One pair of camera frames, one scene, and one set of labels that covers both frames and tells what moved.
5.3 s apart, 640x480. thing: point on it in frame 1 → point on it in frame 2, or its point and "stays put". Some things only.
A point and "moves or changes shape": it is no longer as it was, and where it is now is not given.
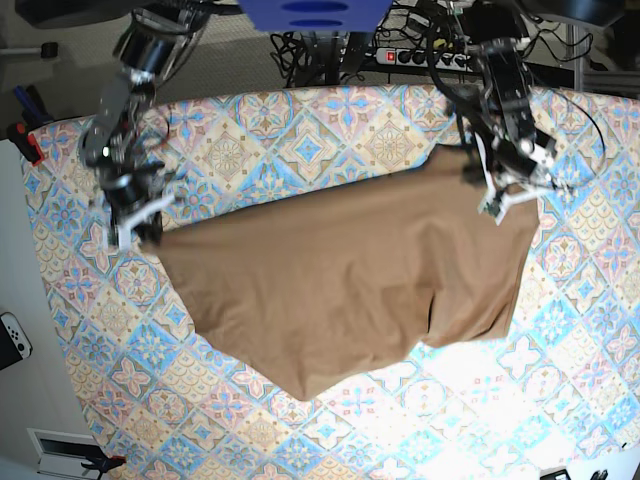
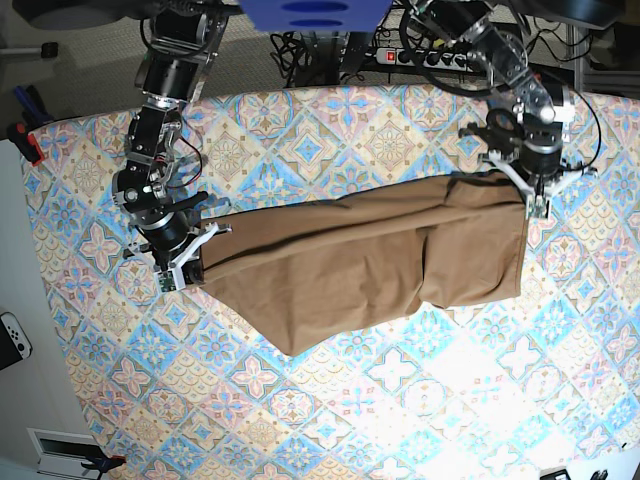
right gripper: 479,172 → 538,199
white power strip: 418,58 stays put
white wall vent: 61,453 stays put
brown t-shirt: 311,291 moves or changes shape
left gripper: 123,213 → 186,266
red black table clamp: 25,141 stays put
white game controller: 17,333 stays put
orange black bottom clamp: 104,463 stays put
